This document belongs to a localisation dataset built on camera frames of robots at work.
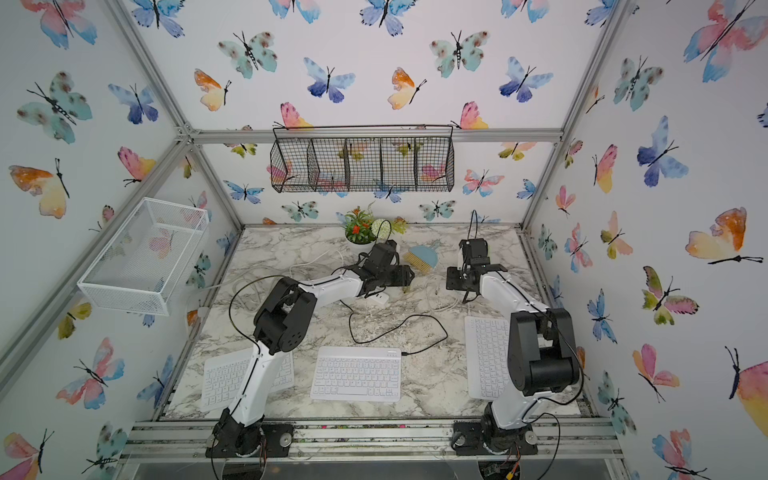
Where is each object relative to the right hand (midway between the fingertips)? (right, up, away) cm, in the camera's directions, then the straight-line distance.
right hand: (458, 275), depth 94 cm
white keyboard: (-30, -27, -10) cm, 42 cm away
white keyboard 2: (-68, -27, -10) cm, 73 cm away
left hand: (-14, +1, +7) cm, 15 cm away
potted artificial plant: (-31, +14, +5) cm, 34 cm away
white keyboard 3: (+8, -20, -3) cm, 21 cm away
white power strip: (-25, -7, +4) cm, 26 cm away
